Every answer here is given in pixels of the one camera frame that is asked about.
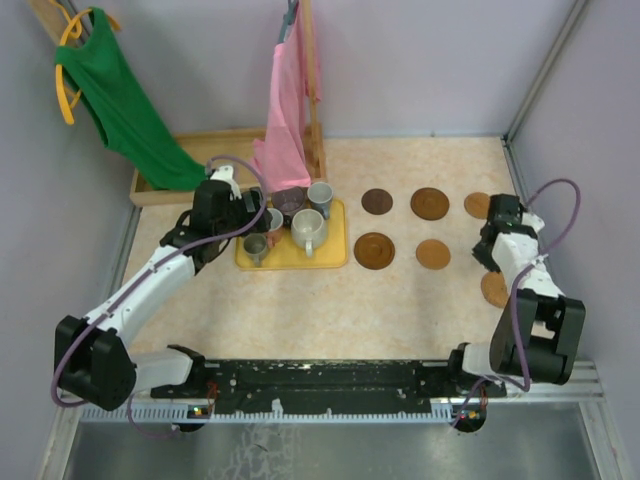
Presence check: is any light wooden coaster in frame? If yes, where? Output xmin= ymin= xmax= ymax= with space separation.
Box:
xmin=464 ymin=192 xmax=491 ymax=220
xmin=416 ymin=239 xmax=451 ymax=270

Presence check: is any cork woven coaster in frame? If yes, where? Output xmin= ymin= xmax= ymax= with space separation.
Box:
xmin=480 ymin=272 xmax=509 ymax=308

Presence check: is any large white mug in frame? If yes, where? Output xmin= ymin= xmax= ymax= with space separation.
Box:
xmin=291 ymin=209 xmax=328 ymax=258

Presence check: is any grey blue mug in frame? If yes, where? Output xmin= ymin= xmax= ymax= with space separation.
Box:
xmin=307 ymin=182 xmax=334 ymax=220

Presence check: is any brown ridged wooden coaster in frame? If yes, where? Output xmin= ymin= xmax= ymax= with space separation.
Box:
xmin=354 ymin=232 xmax=395 ymax=270

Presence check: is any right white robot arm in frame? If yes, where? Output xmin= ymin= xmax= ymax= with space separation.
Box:
xmin=446 ymin=194 xmax=586 ymax=396

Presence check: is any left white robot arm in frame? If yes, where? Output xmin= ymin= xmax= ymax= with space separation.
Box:
xmin=50 ymin=179 xmax=268 ymax=411

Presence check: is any purple glass cup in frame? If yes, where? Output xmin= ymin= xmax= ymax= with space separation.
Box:
xmin=271 ymin=186 xmax=307 ymax=228

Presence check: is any dark walnut coaster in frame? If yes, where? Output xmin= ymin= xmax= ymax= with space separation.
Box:
xmin=361 ymin=188 xmax=393 ymax=215

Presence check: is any small green grey mug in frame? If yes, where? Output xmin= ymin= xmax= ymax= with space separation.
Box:
xmin=243 ymin=233 xmax=269 ymax=268

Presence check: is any pink lettered mug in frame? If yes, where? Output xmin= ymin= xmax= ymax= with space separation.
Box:
xmin=265 ymin=207 xmax=284 ymax=249

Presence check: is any wooden tray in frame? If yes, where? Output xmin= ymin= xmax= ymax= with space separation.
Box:
xmin=129 ymin=127 xmax=266 ymax=207

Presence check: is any pink shirt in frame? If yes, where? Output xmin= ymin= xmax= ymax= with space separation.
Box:
xmin=252 ymin=1 xmax=311 ymax=193

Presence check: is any green shirt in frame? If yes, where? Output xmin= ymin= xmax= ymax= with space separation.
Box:
xmin=55 ymin=7 xmax=206 ymax=191

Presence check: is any yellow plastic tray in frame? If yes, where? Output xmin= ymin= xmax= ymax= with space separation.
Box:
xmin=234 ymin=199 xmax=348 ymax=271

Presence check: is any yellow clothes hanger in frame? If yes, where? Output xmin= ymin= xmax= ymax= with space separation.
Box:
xmin=49 ymin=0 xmax=95 ymax=125

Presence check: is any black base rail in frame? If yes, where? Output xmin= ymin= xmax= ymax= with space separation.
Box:
xmin=151 ymin=359 xmax=475 ymax=415

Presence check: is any aluminium frame rail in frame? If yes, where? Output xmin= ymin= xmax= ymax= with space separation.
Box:
xmin=504 ymin=360 xmax=604 ymax=403

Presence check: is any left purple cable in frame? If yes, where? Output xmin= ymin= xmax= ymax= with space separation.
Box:
xmin=51 ymin=155 xmax=271 ymax=441

